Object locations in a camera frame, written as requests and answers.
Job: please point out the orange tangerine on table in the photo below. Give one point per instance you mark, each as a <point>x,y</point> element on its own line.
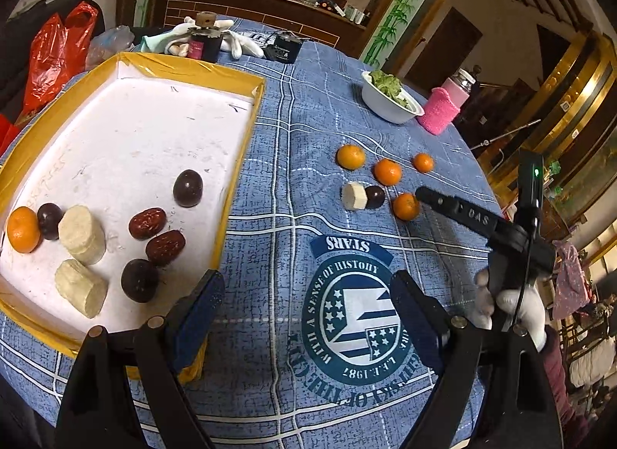
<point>350,157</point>
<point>423,163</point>
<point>387,172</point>
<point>405,207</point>

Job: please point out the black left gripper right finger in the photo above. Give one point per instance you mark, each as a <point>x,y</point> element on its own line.
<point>426,321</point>

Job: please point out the small dark bottle cork cap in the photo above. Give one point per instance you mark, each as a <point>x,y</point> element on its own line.
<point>205,41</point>

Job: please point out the red plastic bag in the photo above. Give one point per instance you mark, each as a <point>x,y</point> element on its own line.
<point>57,53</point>

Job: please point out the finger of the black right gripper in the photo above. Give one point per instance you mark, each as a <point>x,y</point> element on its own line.
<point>442,204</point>

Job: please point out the white bowl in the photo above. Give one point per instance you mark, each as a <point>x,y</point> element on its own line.
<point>386,108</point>

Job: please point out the black leather sofa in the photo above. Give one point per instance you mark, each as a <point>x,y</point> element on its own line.
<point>16,39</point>

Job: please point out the wooden sideboard cabinet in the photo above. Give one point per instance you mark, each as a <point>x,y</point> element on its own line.
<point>307,21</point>

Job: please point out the red jujube date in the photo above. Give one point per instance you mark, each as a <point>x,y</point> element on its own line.
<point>166,247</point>
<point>147,223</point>

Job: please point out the white gloved right hand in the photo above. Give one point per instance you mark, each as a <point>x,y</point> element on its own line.
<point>530,313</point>

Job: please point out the red gift box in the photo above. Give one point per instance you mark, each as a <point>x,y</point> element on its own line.
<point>8,133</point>

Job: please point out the white gloves pile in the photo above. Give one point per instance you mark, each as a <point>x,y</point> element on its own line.
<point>175,41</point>

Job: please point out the green vegetables in bowl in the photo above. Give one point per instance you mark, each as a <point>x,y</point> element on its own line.
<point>390,86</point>

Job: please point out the blue plaid tablecloth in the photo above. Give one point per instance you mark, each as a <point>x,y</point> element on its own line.
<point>297,358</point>

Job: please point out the white yam piece in tray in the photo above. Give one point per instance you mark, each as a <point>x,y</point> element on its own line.
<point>82,288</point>

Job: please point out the white yam piece on table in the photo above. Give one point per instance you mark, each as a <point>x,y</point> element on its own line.
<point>354,196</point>

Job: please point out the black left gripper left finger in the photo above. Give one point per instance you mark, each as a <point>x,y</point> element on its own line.
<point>188,322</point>

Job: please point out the white foam tray yellow tape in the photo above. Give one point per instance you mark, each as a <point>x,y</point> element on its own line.
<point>115,142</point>

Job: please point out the pink sleeved bottle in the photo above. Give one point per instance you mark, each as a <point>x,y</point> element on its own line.
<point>445,101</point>

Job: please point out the white cylindrical yam piece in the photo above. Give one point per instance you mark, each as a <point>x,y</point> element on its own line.
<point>82,235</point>

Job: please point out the black small box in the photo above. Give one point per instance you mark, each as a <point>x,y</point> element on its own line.
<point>284,48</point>

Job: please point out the clear plastic bag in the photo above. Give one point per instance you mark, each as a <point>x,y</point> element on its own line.
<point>107,44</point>

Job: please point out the orange tangerine in tray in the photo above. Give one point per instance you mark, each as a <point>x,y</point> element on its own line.
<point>22,230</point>

